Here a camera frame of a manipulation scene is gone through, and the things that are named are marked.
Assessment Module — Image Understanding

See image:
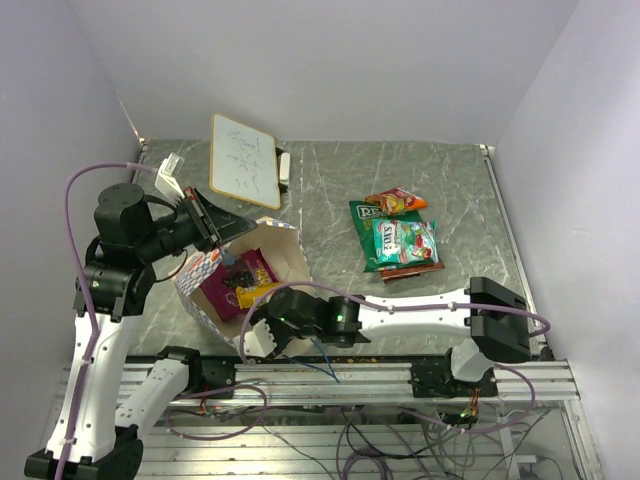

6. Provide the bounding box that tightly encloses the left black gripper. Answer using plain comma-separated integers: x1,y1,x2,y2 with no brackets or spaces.
136,185,258,262

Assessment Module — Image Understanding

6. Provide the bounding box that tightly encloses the checkered paper bag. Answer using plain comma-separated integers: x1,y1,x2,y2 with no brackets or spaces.
174,217,311,349

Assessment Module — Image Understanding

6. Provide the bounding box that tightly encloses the purple snack packet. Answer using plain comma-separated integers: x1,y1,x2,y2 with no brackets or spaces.
201,249,278,322

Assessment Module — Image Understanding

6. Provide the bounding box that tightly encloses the yellow snack packet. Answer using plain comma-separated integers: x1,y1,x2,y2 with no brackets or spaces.
236,282,280,309

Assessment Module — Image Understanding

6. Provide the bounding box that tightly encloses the green snack box with face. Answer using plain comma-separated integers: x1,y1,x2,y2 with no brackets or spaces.
349,200,423,273

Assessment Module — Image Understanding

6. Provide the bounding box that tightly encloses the teal snack packet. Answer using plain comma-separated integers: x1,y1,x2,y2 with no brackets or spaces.
373,219,440,265

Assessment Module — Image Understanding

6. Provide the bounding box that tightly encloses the red yellow chips bag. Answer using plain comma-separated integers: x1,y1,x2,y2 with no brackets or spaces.
364,187,428,215

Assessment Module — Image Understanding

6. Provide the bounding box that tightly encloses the brown sea salt chips bag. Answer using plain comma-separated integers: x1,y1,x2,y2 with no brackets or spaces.
380,262,445,284

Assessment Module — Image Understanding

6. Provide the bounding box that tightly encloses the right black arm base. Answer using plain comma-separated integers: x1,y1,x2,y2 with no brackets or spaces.
409,348,498,399

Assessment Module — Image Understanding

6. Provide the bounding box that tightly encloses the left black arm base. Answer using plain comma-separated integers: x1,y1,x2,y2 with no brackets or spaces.
156,346,236,393

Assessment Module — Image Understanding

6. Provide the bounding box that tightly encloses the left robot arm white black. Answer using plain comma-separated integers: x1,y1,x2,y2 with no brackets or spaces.
24,183,257,479

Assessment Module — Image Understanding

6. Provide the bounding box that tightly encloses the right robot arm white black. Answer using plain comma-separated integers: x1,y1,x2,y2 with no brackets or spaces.
234,277,531,396

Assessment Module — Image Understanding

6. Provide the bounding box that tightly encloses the white whiteboard eraser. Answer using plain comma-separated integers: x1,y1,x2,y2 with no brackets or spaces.
279,152,291,185

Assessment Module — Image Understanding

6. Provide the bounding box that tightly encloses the small whiteboard yellow frame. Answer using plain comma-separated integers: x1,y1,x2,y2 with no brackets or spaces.
209,114,281,210

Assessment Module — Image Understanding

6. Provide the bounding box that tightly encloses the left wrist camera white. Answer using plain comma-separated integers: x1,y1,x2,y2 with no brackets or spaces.
155,152,184,205

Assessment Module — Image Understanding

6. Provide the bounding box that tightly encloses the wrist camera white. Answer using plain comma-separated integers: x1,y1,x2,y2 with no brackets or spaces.
243,319,277,358
155,152,184,205

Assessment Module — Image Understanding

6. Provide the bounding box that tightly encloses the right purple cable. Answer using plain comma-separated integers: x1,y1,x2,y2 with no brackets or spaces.
238,282,551,436

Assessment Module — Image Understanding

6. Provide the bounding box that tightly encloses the purple cable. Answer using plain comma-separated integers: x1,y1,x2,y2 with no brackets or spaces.
52,162,269,480
238,282,551,436

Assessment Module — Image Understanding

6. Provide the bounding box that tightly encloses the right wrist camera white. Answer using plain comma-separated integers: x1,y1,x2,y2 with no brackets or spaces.
243,319,277,358

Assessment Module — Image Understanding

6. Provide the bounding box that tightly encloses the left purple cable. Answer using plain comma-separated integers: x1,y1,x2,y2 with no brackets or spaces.
52,162,269,480

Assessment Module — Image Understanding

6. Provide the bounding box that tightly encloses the aluminium rail frame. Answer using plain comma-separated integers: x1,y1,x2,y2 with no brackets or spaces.
29,357,606,480

